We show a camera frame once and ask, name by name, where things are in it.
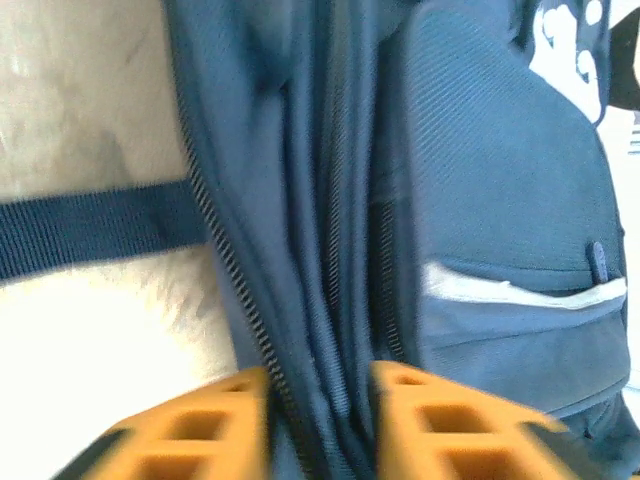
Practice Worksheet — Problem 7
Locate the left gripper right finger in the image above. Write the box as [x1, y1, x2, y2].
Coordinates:
[369, 360, 571, 480]

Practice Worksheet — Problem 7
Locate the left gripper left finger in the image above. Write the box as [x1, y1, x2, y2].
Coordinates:
[54, 366, 274, 480]

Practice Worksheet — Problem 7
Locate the navy blue backpack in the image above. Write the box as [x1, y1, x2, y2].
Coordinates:
[0, 0, 640, 480]

